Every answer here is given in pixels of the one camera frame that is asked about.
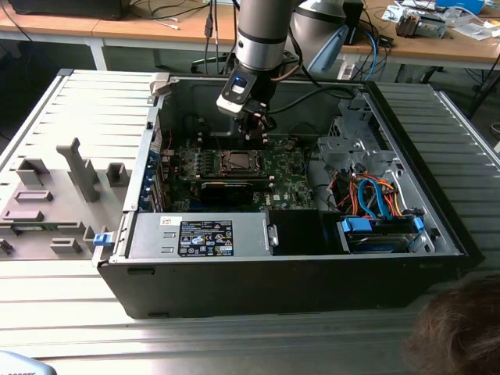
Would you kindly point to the white camera with black bracket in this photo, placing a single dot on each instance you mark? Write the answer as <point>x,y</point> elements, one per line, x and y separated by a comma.
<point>230,103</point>

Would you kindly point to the cpu socket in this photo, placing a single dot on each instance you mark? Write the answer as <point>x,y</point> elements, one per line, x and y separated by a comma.
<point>234,171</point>

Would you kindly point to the copper fin cpu cooler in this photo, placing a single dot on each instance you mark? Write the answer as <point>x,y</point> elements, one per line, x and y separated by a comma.
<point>407,24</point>

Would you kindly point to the grey optical drive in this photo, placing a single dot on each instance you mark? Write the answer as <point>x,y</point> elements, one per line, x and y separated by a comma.
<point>431,25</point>

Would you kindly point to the wooden desk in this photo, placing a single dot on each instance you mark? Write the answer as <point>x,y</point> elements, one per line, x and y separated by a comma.
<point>117,29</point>

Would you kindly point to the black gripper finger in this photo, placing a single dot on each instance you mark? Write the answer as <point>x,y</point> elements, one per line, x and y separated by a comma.
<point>248,127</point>
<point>266,122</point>

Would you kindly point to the round coin battery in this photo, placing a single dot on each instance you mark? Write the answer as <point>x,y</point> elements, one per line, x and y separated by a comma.
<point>289,145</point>

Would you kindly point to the blue case latch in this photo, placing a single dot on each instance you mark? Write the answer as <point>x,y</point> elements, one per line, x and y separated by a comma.
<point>102,239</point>

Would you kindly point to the grey parts rack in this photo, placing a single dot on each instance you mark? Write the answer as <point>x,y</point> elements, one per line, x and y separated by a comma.
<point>58,203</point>

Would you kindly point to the blue box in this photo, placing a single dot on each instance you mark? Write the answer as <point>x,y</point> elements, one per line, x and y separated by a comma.
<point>461,4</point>

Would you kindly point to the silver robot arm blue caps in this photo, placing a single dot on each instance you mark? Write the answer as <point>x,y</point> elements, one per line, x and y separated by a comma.
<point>259,43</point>

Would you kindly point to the black box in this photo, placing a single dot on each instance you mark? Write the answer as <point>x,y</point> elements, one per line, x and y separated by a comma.
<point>353,23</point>

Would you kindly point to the black device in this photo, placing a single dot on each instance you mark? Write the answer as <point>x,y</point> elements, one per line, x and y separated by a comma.
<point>66,8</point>

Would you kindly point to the grey rounded device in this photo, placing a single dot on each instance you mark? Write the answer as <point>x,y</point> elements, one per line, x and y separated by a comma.
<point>19,365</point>

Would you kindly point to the black pc case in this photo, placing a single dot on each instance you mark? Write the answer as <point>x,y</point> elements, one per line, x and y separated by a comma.
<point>273,289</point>

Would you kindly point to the hard disk in blue carrier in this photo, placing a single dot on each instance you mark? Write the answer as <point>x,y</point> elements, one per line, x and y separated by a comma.
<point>371,244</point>

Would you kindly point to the silver power supply black label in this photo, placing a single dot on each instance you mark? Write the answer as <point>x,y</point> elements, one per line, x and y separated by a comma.
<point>152,234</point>

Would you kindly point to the silver metal drive cage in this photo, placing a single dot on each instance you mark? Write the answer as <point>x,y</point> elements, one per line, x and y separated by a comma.
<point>340,148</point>

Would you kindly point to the green RAM stick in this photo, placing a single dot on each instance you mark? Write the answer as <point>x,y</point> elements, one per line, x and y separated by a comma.
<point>234,180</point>

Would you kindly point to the green motherboard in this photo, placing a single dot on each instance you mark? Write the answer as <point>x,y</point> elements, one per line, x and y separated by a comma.
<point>289,183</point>

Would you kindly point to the clear plastic bag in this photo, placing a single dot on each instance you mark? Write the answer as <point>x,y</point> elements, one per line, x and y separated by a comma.
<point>474,31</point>

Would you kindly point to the brown haired person head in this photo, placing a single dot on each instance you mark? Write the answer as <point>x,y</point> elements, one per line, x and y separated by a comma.
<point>461,332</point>

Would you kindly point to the thin metal locking lever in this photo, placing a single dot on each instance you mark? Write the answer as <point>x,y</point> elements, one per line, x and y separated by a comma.
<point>218,141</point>

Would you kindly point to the black graphics card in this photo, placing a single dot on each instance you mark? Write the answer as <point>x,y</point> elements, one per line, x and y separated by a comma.
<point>226,193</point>

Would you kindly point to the copper coloured tube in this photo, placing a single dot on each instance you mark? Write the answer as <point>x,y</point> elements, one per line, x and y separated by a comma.
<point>289,72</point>

